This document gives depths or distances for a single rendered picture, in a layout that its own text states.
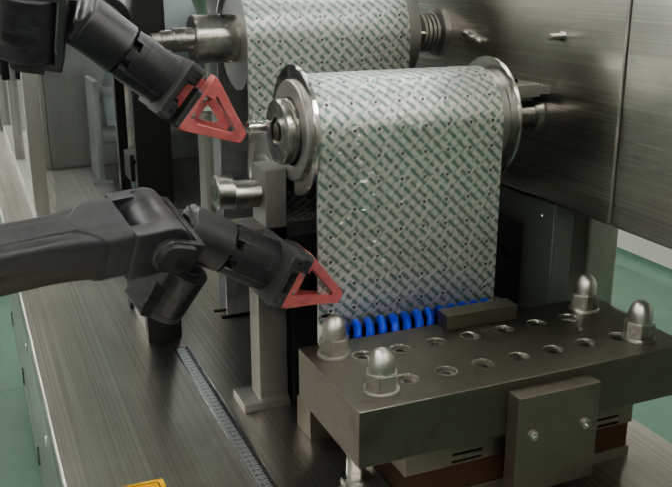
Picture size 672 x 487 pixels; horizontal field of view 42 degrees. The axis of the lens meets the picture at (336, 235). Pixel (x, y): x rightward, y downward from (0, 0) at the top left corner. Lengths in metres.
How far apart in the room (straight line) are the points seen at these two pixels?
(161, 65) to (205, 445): 0.43
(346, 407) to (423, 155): 0.31
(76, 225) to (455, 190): 0.44
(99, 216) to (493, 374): 0.42
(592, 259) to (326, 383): 0.59
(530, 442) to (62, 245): 0.49
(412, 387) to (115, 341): 0.58
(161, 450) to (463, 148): 0.49
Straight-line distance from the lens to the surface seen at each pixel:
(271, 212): 1.02
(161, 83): 0.94
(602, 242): 1.37
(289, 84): 0.99
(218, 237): 0.91
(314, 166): 0.95
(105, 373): 1.24
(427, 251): 1.04
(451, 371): 0.93
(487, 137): 1.04
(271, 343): 1.09
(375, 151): 0.98
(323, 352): 0.94
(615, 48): 1.04
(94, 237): 0.82
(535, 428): 0.92
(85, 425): 1.12
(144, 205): 0.86
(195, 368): 1.23
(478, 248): 1.08
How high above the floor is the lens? 1.43
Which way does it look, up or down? 17 degrees down
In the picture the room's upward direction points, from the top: straight up
